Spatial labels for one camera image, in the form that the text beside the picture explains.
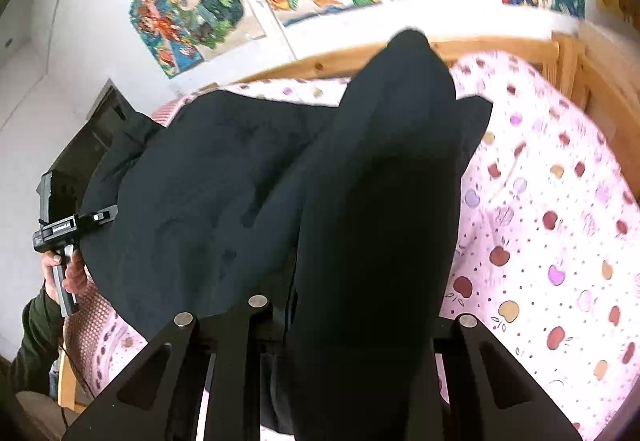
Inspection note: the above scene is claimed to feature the person's brown trouser leg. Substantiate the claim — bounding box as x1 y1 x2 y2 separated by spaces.
14 390 78 441

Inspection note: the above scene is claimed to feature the person's left forearm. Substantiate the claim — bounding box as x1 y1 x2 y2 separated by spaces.
7 285 64 397

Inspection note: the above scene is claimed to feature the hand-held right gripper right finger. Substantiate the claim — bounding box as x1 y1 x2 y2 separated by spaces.
434 313 585 441

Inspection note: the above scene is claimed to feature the pink apple-print bed sheet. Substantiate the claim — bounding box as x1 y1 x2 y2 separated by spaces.
62 50 640 441

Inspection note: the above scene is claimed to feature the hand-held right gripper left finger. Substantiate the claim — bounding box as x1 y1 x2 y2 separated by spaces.
62 293 275 441

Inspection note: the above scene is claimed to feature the person's left hand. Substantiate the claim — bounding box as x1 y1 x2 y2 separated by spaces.
42 250 87 308

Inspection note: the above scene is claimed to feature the dark cabinet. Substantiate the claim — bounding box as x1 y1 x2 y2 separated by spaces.
50 78 137 234

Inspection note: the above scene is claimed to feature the wooden chair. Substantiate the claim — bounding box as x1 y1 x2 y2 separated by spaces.
56 360 94 415

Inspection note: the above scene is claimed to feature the pink checked cloth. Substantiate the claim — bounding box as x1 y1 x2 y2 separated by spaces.
62 95 197 394

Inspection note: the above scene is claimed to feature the wooden bed frame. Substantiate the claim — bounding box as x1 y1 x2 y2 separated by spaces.
200 32 640 204

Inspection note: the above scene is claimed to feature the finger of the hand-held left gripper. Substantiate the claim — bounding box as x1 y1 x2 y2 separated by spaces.
75 204 120 230

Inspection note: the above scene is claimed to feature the black cable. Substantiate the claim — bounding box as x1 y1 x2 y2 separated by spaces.
56 342 98 429

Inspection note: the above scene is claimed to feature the black coat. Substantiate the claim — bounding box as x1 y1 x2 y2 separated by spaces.
80 28 494 441

